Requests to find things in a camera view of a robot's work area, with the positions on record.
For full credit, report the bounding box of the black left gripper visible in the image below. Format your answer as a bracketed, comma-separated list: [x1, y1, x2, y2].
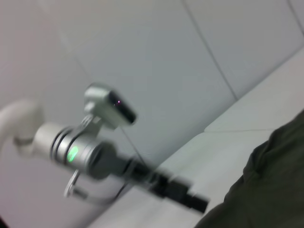
[106, 142, 209, 214]

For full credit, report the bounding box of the dark green FREE T-shirt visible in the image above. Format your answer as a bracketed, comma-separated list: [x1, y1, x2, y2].
[196, 110, 304, 228]

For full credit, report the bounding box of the thin camera cable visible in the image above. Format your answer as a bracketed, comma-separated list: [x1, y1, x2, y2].
[120, 128, 152, 157]

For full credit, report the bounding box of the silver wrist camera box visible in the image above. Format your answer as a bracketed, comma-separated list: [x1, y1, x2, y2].
[79, 82, 139, 133]

